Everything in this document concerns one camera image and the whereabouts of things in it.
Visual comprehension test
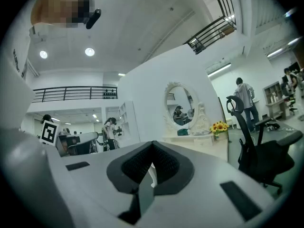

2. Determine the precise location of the black office chair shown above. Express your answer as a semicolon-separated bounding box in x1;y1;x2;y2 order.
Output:
225;95;304;196

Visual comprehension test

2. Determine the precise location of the oval mirror ornate white frame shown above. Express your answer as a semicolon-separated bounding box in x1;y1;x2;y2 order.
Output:
163;81;211;137

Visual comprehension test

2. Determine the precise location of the white dressing table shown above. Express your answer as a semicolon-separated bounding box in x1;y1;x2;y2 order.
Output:
162;133;229;162

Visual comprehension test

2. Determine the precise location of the small white drawer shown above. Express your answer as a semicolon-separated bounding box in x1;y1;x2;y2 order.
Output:
193;138;214;148

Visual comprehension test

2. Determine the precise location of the long tube ceiling light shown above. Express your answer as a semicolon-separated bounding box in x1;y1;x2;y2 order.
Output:
207;63;232;77

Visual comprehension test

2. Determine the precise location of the grey shelf unit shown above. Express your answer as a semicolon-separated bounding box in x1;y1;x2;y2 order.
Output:
262;81;289;121

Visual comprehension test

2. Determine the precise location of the person's white shirt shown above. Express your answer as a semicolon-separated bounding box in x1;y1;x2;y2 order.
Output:
0;25;36;130

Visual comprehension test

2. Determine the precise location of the yellow sunflower bouquet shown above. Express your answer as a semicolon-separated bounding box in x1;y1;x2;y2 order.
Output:
209;120;230;140

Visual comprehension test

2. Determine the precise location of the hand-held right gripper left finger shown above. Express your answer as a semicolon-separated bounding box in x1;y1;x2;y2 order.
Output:
60;141;153;228

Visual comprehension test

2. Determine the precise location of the white shelf cabinet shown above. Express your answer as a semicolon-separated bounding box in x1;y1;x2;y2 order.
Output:
118;100;141;143

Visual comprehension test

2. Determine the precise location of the black mezzanine railing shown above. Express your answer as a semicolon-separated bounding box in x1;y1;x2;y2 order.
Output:
183;16;238;55
31;86;118;103

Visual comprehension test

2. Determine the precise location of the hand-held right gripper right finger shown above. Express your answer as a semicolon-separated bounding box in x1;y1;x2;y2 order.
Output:
142;141;283;228

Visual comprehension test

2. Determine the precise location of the black head-mounted camera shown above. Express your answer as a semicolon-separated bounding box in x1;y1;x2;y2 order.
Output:
85;8;102;30

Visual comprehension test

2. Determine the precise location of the person's head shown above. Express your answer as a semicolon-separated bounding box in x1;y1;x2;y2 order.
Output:
30;0;94;29

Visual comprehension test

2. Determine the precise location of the grey equipment bench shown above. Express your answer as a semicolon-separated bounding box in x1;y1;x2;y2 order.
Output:
57;131;105;157

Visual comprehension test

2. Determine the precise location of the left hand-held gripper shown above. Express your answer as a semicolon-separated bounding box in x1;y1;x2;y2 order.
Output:
40;119;60;145

